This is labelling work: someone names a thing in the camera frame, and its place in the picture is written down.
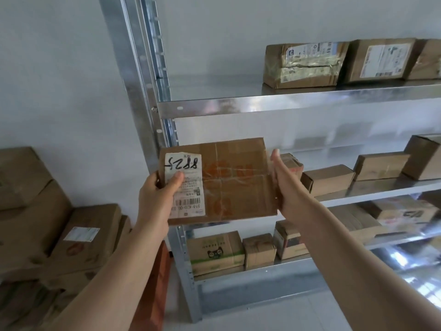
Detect person's right hand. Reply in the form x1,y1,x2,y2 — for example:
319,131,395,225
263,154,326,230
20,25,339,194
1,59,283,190
270,148,313,218

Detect person's left hand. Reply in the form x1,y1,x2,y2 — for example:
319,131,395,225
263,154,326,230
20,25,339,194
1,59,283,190
132,170,185,239

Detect box labelled 5288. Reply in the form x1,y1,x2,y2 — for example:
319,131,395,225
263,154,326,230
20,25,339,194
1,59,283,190
157,137,280,227

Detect stack of cartons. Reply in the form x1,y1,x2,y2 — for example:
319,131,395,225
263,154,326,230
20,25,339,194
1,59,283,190
0,147,132,331

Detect metal shelving rack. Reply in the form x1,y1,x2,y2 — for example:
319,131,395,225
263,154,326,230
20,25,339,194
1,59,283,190
98,0,441,324

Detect boxes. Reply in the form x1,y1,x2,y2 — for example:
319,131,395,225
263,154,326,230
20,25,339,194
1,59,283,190
187,134,441,277

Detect small tape-wrapped cardboard box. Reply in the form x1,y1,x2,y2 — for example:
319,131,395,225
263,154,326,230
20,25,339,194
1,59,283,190
263,42,351,89

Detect box labelled 507 N705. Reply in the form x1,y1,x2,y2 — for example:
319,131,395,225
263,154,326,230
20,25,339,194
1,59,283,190
339,38,419,84

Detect long box red print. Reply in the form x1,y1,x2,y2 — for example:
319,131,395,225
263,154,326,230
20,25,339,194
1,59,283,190
405,39,441,81

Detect person's left forearm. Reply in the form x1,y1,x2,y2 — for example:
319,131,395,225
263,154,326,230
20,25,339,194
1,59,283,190
43,227,170,331

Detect person's right forearm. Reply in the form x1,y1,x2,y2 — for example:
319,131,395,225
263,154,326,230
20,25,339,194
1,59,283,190
286,194,441,331

